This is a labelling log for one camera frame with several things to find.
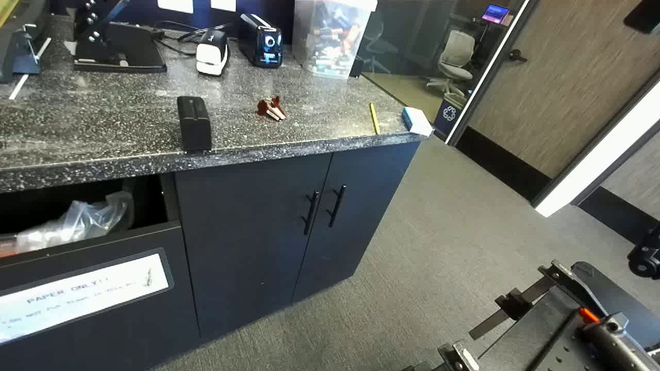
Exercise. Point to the white and blue eraser block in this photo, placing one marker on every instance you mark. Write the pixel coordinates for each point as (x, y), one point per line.
(414, 120)

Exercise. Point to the clear plastic container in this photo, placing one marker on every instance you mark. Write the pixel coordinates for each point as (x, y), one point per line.
(332, 33)

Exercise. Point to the blue recycling bin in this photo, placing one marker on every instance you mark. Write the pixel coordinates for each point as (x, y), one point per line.
(445, 118)

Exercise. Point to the yellow pencil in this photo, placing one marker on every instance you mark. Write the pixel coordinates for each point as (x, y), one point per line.
(373, 118)

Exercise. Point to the black rectangular box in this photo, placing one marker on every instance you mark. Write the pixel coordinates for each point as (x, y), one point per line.
(195, 124)

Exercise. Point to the purple computer screen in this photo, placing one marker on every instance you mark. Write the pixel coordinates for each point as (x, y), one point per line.
(495, 12)

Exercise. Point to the black robot table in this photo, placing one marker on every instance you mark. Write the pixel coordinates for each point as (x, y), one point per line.
(549, 336)

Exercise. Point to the white label sign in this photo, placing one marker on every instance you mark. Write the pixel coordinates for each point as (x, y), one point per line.
(75, 298)

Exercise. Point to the dark blue cabinet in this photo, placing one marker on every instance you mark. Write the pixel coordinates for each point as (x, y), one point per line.
(261, 228)

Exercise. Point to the small red pin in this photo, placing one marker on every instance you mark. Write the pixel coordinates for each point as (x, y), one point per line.
(266, 110)
(277, 103)

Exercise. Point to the wooden door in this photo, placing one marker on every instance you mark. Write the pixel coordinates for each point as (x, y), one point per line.
(570, 75)

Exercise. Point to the black door lever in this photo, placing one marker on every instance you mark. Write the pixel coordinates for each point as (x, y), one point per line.
(517, 56)

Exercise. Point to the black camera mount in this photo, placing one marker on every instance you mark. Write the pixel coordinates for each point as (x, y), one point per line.
(649, 253)

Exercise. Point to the clear plastic bag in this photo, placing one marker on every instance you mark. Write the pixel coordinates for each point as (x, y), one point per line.
(75, 223)

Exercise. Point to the grey office chair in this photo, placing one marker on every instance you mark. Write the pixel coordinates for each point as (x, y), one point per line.
(454, 54)

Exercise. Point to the black door closer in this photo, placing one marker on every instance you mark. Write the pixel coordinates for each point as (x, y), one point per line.
(644, 12)

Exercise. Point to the white door frame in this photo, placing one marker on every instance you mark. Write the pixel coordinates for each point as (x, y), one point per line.
(598, 160)

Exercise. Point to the thin white rod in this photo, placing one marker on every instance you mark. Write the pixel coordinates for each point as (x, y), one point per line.
(27, 71)

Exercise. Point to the white label printer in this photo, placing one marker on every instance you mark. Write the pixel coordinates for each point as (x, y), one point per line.
(210, 56)

